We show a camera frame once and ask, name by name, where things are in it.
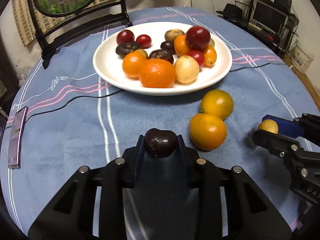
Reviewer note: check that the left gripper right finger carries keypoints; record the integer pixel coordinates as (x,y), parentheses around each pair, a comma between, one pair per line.
(230,204)

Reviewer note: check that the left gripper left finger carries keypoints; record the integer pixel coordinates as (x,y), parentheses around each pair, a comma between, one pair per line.
(90,204)

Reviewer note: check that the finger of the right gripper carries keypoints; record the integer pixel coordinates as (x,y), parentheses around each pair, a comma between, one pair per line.
(279,145)
(307,126)

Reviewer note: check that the small yellow fruit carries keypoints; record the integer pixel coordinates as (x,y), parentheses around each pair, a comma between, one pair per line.
(269,125)

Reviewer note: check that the red round tomato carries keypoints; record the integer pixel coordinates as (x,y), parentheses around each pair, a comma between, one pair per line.
(198,56)

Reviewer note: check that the large beige round fruit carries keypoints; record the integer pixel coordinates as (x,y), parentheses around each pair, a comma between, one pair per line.
(212,43)

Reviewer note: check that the dark red plum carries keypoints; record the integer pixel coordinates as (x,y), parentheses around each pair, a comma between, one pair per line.
(197,38)

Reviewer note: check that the orange tangerine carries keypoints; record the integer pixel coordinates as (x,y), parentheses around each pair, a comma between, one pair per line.
(180,46)

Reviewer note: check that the orange mandarin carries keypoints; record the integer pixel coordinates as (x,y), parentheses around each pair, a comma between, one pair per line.
(157,73)

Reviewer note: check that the carved dark brown fruit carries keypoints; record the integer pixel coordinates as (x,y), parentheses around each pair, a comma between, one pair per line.
(162,54)

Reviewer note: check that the tan round fruit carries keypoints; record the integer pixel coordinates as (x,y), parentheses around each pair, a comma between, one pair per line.
(172,34)

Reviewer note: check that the orange citrus fruit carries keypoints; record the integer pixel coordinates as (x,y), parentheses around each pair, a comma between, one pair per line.
(132,62)

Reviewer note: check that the small red tomato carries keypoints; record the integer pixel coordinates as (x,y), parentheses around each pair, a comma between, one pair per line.
(144,41)

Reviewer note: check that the white bucket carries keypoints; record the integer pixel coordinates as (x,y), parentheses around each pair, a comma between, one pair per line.
(300,57)

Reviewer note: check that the yellow green orange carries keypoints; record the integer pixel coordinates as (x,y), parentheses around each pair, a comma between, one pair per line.
(218,103)

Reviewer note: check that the blue striped tablecloth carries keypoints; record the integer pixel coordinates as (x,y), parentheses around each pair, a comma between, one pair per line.
(76,119)

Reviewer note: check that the purple smartphone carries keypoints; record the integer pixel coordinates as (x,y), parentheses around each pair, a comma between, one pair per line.
(17,128)

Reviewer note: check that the computer monitor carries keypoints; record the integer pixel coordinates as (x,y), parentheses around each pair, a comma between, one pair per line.
(268,17)

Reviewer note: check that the black hat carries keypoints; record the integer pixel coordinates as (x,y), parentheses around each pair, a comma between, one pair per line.
(231,12)

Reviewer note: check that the white oval plate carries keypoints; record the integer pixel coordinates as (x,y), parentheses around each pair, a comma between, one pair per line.
(108,64)

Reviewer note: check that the striped beige curtain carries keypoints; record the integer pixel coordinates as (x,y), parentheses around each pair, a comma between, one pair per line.
(75,5)

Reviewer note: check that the round embroidered table screen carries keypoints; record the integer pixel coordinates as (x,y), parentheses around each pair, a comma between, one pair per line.
(49,49)

